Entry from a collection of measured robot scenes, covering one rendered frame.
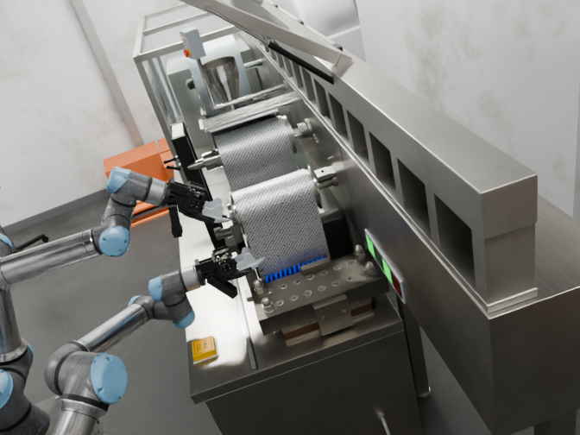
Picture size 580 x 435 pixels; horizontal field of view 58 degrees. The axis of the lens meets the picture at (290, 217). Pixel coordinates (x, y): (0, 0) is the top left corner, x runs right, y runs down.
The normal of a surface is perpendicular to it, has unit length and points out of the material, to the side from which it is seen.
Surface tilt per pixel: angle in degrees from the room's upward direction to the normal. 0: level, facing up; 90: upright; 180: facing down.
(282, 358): 0
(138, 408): 0
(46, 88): 90
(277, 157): 92
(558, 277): 0
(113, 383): 87
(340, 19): 79
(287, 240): 90
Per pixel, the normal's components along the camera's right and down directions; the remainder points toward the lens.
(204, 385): -0.24, -0.82
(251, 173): 0.22, 0.50
